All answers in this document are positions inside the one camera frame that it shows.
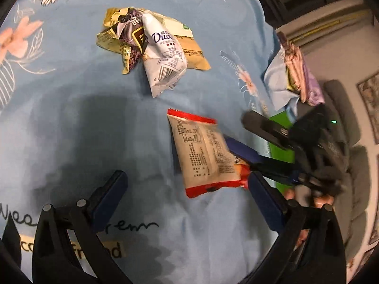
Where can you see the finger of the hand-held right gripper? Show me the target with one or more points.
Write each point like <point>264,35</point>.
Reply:
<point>241,151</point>
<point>260,125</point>

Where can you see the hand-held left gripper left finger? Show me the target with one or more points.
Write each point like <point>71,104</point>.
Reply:
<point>111,198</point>

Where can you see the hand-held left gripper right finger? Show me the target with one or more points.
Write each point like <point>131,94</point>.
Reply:
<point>263,201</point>

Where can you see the green container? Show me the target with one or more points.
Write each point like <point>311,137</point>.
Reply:
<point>279,155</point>

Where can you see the red-edged white snack packet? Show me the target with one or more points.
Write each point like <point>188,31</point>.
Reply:
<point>201,151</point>

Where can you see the beige snack packet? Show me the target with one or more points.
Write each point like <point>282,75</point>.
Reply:
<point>192,53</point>

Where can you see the person's right hand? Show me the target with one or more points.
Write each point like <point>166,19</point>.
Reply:
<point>322,201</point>

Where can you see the grey sofa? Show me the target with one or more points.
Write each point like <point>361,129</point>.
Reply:
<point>358,168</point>

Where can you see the light blue bag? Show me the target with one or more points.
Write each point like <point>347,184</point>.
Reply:
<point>278,82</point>

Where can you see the lavender snack packet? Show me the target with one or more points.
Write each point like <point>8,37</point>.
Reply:
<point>312,88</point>

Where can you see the pink striped snack packet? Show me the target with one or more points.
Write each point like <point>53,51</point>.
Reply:
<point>293,62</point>

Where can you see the blue floral bed sheet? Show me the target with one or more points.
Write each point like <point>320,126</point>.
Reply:
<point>74,109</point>

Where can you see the gold and brown chocolate packet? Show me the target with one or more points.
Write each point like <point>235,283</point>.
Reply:
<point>130,35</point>

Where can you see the framed wall picture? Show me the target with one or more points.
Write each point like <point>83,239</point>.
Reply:
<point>371,106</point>

